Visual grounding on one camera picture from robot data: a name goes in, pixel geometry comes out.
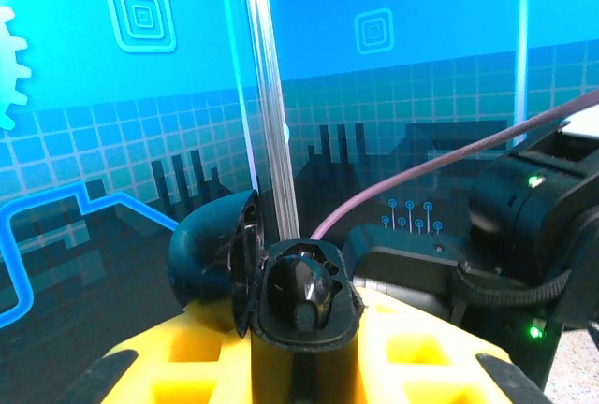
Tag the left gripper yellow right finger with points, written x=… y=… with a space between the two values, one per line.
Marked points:
x=421 y=366

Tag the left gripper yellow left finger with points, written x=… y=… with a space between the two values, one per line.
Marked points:
x=187 y=366

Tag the black earbud charging case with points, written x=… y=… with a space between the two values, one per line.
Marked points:
x=206 y=245

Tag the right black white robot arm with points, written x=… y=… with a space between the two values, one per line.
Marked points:
x=585 y=121

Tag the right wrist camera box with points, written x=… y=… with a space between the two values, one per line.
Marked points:
x=402 y=249

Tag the aluminium frame post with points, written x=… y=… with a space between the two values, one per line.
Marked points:
x=269 y=95

